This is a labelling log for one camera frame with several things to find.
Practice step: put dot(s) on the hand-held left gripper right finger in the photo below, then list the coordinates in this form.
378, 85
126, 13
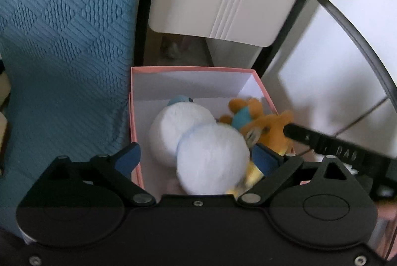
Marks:
263, 159

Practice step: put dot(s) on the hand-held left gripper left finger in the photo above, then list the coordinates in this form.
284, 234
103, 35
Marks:
128, 157

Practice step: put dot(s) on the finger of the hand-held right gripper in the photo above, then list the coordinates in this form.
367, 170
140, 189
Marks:
305, 137

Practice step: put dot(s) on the orange teal plush toy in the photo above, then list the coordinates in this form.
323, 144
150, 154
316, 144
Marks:
269, 126

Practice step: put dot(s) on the white plush duck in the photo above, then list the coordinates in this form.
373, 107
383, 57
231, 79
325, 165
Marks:
211, 157

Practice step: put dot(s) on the pink cardboard box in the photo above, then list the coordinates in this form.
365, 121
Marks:
186, 82

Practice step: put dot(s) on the blue textured blanket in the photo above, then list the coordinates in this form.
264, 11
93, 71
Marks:
62, 36

